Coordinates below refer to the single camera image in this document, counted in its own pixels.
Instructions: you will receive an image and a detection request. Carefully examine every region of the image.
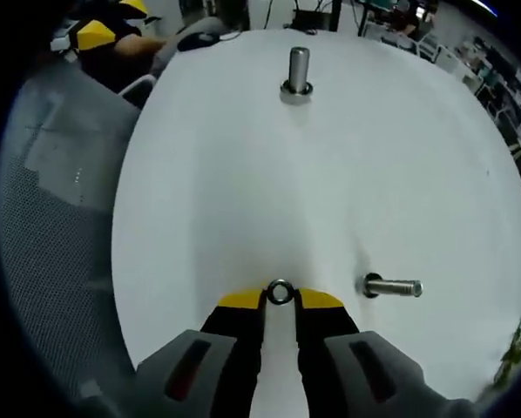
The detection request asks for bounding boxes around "grey mesh office chair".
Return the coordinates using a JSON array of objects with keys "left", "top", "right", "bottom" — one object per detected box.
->
[{"left": 0, "top": 71, "right": 159, "bottom": 406}]

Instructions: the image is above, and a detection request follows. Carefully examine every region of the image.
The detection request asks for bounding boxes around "steel washer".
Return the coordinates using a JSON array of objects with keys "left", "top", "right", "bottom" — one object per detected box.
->
[{"left": 266, "top": 279, "right": 294, "bottom": 307}]

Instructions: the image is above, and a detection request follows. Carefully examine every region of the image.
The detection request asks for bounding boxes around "person's leg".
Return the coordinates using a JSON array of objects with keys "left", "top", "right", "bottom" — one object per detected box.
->
[{"left": 111, "top": 35, "right": 168, "bottom": 78}]

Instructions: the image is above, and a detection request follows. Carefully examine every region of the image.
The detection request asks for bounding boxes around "small steel threaded stud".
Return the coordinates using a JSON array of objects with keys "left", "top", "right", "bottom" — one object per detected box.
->
[{"left": 358, "top": 272, "right": 424, "bottom": 301}]

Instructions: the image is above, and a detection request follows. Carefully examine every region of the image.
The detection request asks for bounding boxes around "black computer mouse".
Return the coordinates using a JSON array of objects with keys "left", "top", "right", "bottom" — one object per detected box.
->
[{"left": 179, "top": 29, "right": 221, "bottom": 52}]

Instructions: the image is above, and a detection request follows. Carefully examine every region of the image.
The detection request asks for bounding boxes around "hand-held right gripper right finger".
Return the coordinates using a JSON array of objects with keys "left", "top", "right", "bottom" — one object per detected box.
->
[{"left": 291, "top": 287, "right": 479, "bottom": 418}]

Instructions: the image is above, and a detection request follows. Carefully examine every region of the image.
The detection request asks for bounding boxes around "large steel threaded stud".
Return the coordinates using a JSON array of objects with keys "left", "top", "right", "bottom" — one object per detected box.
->
[{"left": 279, "top": 45, "right": 315, "bottom": 106}]

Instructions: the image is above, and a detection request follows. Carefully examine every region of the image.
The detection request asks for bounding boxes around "black box under desk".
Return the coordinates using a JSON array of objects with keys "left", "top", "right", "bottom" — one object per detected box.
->
[{"left": 292, "top": 8, "right": 332, "bottom": 30}]

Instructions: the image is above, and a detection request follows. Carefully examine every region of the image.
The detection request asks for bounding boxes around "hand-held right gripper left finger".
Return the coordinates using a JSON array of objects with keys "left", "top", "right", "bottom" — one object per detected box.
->
[{"left": 136, "top": 287, "right": 268, "bottom": 418}]

